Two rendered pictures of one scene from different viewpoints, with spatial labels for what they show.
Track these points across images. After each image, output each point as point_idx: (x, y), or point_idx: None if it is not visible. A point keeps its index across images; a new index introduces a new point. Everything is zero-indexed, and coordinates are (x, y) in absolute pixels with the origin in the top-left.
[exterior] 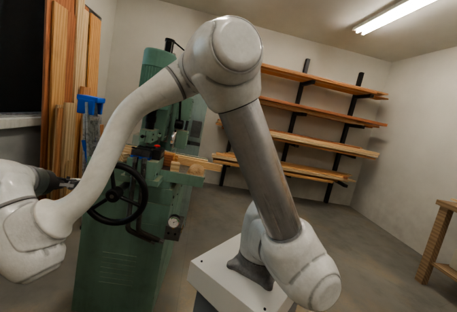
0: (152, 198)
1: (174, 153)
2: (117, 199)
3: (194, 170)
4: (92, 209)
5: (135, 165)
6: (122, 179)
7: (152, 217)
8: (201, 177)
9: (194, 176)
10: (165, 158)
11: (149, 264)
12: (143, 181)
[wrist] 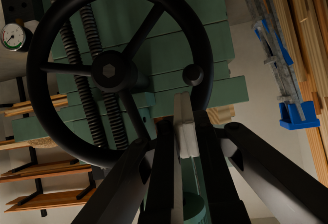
0: (89, 61)
1: None
2: (91, 68)
3: (40, 145)
4: (156, 3)
5: (116, 147)
6: (138, 98)
7: (75, 21)
8: (18, 140)
9: (31, 138)
10: None
11: None
12: (52, 140)
